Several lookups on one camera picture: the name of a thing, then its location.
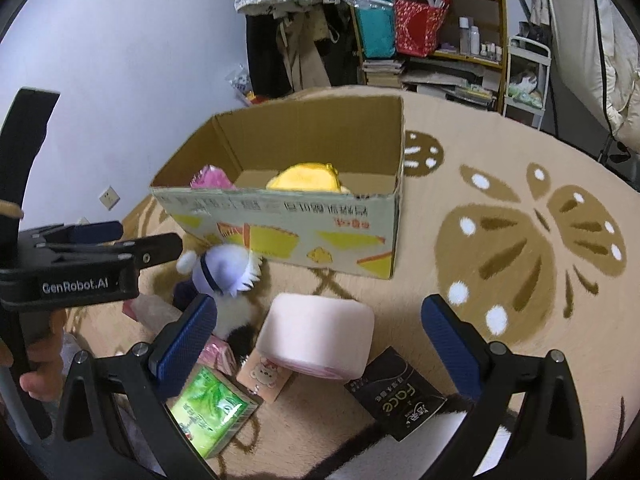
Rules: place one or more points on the yellow plush toy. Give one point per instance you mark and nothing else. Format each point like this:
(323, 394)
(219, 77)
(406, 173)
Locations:
(310, 180)

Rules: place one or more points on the white wall socket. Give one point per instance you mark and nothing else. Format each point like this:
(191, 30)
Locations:
(109, 197)

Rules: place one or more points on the printed cardboard box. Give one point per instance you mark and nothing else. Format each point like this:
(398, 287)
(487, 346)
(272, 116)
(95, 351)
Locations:
(280, 220)

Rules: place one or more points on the stack of books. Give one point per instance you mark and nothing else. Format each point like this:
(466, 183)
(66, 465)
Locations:
(382, 72)

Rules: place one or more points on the person's left hand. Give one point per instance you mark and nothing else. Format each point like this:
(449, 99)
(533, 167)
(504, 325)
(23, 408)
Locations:
(40, 355)

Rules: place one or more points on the pink soft roll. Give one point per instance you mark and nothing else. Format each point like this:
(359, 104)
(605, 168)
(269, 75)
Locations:
(315, 335)

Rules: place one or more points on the wooden shelf unit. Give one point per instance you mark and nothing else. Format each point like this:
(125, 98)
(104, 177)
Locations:
(501, 35)

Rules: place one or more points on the black and white fluffy plush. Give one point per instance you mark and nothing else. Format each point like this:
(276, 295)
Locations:
(235, 321)

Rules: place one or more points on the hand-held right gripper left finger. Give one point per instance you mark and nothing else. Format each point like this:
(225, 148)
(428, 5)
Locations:
(187, 342)

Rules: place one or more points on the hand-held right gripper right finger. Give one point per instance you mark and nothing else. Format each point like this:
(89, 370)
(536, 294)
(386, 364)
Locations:
(450, 350)

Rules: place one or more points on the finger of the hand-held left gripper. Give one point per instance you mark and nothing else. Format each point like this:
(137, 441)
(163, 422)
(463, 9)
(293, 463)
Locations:
(97, 231)
(155, 251)

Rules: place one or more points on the pale pink tissue pack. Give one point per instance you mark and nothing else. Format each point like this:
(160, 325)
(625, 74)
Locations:
(147, 315)

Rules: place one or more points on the green tissue pack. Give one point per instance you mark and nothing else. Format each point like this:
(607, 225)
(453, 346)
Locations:
(210, 405)

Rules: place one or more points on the beige coat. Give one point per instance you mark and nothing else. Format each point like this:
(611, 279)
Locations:
(302, 52)

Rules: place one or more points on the black bag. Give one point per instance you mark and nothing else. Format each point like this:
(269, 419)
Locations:
(342, 45)

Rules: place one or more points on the teal bag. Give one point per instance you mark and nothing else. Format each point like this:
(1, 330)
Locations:
(375, 27)

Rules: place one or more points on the white bottle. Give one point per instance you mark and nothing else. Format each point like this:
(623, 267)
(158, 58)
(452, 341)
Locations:
(465, 35)
(474, 41)

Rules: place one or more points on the white-haired plush doll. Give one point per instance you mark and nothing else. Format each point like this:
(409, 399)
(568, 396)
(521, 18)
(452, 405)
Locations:
(227, 270)

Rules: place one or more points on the black tissue pack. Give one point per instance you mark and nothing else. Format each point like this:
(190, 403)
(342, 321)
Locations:
(395, 395)

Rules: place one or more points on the pile of papers and magazines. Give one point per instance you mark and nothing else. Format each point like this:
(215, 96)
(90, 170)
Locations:
(450, 80)

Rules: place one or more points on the white utility cart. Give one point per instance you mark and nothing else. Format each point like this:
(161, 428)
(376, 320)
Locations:
(525, 80)

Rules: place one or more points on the pink patterned packet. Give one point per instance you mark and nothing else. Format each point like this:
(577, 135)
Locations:
(212, 179)

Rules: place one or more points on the plastic bag of toys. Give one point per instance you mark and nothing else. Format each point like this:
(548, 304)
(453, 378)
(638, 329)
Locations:
(241, 85)

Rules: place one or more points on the black coat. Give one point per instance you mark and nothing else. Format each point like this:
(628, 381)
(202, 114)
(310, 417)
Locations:
(262, 55)

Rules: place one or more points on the peach bear-print tissue pack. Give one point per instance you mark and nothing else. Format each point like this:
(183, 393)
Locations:
(262, 374)

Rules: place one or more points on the red patterned bag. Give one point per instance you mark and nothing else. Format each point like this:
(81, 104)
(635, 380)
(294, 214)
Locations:
(417, 25)

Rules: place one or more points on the beige flower-patterned blanket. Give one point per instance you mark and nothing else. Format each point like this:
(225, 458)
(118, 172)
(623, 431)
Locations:
(500, 160)

